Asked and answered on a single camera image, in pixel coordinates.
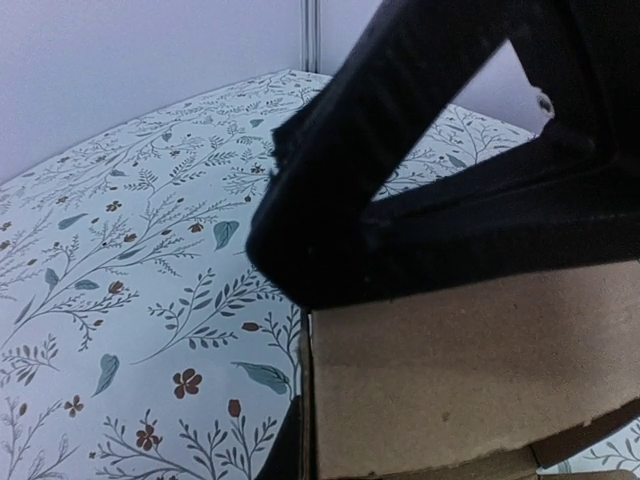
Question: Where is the brown cardboard box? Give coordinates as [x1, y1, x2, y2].
[311, 261, 639, 479]

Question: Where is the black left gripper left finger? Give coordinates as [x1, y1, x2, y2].
[257, 395, 303, 480]

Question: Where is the floral patterned table mat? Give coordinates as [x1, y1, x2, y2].
[1, 70, 639, 479]

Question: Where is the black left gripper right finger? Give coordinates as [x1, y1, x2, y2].
[245, 1, 639, 309]

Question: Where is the left aluminium frame post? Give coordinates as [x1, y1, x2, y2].
[299, 0, 321, 73]

